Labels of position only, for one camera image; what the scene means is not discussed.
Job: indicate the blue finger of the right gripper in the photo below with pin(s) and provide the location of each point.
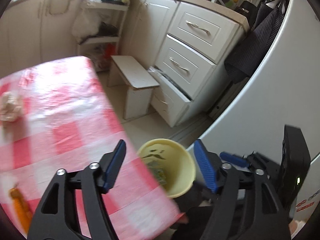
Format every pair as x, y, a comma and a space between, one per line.
234, 159

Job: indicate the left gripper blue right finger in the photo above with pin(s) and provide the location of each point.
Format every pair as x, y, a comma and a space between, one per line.
207, 169

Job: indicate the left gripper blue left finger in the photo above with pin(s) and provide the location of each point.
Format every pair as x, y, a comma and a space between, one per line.
111, 164

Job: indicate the long orange peel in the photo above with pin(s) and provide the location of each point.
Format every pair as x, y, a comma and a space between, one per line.
22, 208

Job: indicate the blue green juice carton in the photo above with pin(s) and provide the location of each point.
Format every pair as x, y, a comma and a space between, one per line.
157, 171

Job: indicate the yellow mustache trash bin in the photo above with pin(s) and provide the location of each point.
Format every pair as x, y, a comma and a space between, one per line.
178, 165

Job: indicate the white lower kitchen cabinets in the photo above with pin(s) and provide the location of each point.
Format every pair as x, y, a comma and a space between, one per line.
37, 31

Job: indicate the red checkered tablecloth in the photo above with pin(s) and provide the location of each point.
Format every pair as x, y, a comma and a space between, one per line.
68, 122

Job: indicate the white refrigerator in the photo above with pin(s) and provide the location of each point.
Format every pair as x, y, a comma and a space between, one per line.
284, 90

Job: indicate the small white step stool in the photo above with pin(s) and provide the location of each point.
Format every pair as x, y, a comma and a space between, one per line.
125, 70

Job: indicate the dark striped hanging cloth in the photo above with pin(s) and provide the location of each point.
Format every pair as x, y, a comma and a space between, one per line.
246, 57

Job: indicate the white drawer cabinet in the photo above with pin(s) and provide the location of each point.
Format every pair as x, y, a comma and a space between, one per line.
186, 41

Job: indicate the crumpled white tissue ball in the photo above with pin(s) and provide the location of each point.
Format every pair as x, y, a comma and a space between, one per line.
11, 107

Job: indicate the white plastic bag on shelf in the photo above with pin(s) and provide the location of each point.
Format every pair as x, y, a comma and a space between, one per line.
87, 23

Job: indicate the white shelf rack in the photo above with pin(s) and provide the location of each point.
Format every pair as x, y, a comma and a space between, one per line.
100, 47

